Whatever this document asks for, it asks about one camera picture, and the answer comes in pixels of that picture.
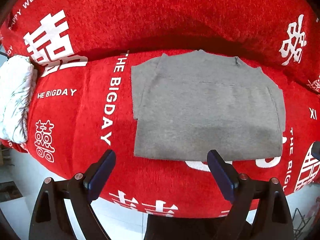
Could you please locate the grey knit garment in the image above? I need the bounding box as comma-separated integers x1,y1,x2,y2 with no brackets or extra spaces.
131,50,286,161

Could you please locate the white floral quilt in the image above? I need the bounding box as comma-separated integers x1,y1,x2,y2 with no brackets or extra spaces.
1,55,37,144

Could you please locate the black wire rack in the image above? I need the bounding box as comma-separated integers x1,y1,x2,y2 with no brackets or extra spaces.
292,204,319,239

